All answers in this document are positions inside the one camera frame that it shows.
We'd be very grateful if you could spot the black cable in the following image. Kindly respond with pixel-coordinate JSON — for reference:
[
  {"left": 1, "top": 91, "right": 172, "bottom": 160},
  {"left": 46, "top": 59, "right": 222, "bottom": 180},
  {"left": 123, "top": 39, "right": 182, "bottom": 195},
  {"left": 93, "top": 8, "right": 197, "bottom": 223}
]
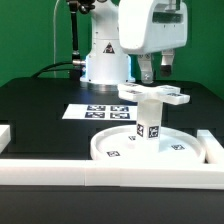
[{"left": 31, "top": 60, "right": 83, "bottom": 79}]

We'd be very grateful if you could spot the white cross table base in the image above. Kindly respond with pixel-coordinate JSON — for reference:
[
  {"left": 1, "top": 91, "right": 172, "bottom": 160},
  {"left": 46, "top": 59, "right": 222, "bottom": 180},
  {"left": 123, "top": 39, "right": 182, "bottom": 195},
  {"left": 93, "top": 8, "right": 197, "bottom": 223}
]
[{"left": 117, "top": 83, "right": 190, "bottom": 105}]

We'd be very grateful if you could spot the white tag plate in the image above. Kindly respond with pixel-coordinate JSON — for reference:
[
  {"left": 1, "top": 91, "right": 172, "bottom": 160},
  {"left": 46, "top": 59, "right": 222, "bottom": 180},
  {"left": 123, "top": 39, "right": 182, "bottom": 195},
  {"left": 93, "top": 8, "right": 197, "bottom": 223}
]
[{"left": 63, "top": 104, "right": 137, "bottom": 121}]

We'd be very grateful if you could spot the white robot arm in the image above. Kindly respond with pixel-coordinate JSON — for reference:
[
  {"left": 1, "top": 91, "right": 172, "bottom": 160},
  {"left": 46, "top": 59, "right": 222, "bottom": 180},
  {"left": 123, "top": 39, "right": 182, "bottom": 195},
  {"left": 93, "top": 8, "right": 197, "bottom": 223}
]
[{"left": 80, "top": 0, "right": 188, "bottom": 91}]

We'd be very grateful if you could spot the white round table top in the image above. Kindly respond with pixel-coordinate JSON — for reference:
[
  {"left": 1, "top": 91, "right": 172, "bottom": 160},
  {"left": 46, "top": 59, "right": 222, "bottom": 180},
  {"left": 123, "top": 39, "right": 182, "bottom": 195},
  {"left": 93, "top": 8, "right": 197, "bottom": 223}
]
[{"left": 90, "top": 125, "right": 205, "bottom": 164}]

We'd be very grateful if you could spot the white thin cable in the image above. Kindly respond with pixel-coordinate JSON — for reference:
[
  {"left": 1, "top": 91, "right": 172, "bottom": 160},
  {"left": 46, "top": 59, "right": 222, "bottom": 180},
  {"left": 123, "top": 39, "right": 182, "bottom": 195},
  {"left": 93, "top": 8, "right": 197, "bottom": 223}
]
[{"left": 53, "top": 0, "right": 63, "bottom": 64}]

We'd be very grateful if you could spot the white right fence bar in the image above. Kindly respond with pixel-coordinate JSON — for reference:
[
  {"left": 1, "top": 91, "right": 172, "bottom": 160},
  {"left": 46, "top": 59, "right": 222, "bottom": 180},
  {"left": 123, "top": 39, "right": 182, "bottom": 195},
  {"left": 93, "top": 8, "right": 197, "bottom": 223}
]
[{"left": 197, "top": 130, "right": 224, "bottom": 165}]

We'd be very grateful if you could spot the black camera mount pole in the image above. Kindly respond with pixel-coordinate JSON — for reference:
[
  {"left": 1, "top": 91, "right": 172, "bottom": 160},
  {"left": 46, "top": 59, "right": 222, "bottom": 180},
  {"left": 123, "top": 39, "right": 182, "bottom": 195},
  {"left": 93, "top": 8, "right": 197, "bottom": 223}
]
[{"left": 66, "top": 0, "right": 96, "bottom": 67}]

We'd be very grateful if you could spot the white left fence bar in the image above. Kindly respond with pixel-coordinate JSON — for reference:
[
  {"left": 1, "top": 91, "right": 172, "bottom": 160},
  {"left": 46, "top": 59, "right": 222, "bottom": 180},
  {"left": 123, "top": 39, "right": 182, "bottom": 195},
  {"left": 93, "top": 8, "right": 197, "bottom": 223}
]
[{"left": 0, "top": 125, "right": 11, "bottom": 154}]

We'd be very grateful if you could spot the white front fence bar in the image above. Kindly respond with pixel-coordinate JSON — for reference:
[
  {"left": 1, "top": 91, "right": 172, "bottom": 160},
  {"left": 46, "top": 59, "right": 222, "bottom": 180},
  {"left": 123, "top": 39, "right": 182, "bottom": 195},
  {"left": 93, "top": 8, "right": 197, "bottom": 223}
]
[{"left": 0, "top": 159, "right": 224, "bottom": 190}]

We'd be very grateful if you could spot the white fence bar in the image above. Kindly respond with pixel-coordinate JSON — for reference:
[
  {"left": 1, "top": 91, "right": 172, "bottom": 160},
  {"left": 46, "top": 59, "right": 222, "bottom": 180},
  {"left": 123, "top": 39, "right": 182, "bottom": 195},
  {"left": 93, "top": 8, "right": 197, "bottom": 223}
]
[
  {"left": 0, "top": 125, "right": 11, "bottom": 154},
  {"left": 0, "top": 159, "right": 224, "bottom": 190},
  {"left": 197, "top": 130, "right": 224, "bottom": 165}
]

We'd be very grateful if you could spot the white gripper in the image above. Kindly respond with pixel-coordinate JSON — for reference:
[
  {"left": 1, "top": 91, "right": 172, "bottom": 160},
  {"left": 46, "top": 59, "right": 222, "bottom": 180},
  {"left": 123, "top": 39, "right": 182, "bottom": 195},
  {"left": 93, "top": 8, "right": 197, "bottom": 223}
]
[{"left": 118, "top": 0, "right": 188, "bottom": 84}]

